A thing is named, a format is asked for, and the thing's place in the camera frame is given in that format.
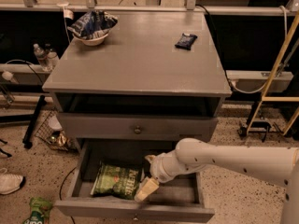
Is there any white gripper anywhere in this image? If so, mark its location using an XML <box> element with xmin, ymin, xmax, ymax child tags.
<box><xmin>135</xmin><ymin>150</ymin><xmax>187</xmax><ymax>202</ymax></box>

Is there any green jalapeno chip bag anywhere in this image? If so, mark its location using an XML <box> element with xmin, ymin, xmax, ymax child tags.
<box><xmin>91</xmin><ymin>163</ymin><xmax>143</xmax><ymax>200</ymax></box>

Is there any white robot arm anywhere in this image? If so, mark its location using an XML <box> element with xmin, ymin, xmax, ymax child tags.
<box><xmin>135</xmin><ymin>138</ymin><xmax>299</xmax><ymax>224</ymax></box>

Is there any open grey middle drawer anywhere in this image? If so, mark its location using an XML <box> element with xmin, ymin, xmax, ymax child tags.
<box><xmin>55</xmin><ymin>139</ymin><xmax>214</xmax><ymax>223</ymax></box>

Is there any closed grey top drawer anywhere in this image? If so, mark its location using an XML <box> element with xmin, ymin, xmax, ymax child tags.
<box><xmin>58</xmin><ymin>113</ymin><xmax>218</xmax><ymax>142</ymax></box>

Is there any grey wooden drawer cabinet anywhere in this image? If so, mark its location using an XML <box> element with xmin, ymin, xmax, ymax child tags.
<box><xmin>42</xmin><ymin>10</ymin><xmax>233</xmax><ymax>154</ymax></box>

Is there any green snack bag on floor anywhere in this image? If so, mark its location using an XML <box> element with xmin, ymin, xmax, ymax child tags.
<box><xmin>22</xmin><ymin>197</ymin><xmax>53</xmax><ymax>224</ymax></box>

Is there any blue chip bag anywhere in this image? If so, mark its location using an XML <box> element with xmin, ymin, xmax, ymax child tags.
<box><xmin>67</xmin><ymin>10</ymin><xmax>118</xmax><ymax>40</ymax></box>

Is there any black metal stand leg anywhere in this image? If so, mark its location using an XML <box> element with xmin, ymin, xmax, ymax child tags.
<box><xmin>22</xmin><ymin>95</ymin><xmax>47</xmax><ymax>149</ymax></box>

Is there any small dark snack packet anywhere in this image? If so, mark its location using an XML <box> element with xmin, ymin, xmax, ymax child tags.
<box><xmin>175</xmin><ymin>33</ymin><xmax>197</xmax><ymax>50</ymax></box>

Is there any white sneaker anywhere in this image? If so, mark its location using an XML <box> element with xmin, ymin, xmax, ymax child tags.
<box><xmin>0</xmin><ymin>168</ymin><xmax>25</xmax><ymax>195</ymax></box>

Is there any white bowl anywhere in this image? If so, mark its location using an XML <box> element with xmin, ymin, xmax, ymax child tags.
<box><xmin>74</xmin><ymin>34</ymin><xmax>108</xmax><ymax>47</ymax></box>

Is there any clear plastic water bottle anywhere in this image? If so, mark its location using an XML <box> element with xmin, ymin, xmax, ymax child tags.
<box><xmin>34</xmin><ymin>44</ymin><xmax>51</xmax><ymax>72</ymax></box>

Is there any black floor cable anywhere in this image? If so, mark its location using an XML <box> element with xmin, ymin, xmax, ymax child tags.
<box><xmin>58</xmin><ymin>166</ymin><xmax>78</xmax><ymax>224</ymax></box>

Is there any wire basket on floor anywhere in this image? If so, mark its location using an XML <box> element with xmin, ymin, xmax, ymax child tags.
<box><xmin>36</xmin><ymin>111</ymin><xmax>77</xmax><ymax>151</ymax></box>

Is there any white cable at right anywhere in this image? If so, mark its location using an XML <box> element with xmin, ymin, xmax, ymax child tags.
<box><xmin>229</xmin><ymin>5</ymin><xmax>289</xmax><ymax>95</ymax></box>

